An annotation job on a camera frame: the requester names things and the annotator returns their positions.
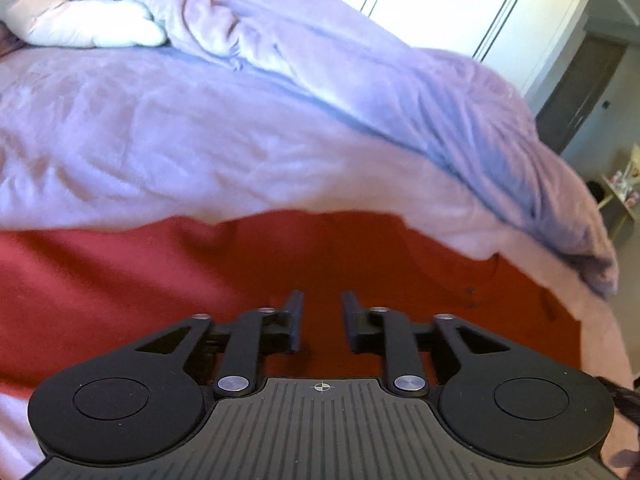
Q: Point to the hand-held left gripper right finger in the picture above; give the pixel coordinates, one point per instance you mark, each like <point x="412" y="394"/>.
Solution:
<point x="348" y="322"/>

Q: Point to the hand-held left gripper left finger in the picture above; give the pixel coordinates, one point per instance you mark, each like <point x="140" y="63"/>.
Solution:
<point x="297" y="322"/>

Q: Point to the red knit garment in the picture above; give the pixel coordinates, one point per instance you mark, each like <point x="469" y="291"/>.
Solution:
<point x="125" y="285"/>

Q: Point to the purple fluffy duvet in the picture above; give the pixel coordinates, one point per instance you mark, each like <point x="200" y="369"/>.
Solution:
<point x="350" y="60"/>

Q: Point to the cream side table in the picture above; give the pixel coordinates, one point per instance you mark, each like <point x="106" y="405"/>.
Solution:
<point x="617" y="205"/>

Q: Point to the pink table decoration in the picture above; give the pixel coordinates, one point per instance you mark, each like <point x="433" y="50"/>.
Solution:
<point x="627" y="172"/>

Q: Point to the dark grey door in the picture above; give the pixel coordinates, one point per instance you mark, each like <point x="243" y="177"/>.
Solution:
<point x="582" y="90"/>

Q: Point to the white wardrobe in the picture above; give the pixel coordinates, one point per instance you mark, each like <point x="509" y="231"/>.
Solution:
<point x="450" y="0"/>

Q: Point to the white and pink plush toy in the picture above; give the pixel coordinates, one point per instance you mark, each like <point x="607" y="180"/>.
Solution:
<point x="75" y="20"/>

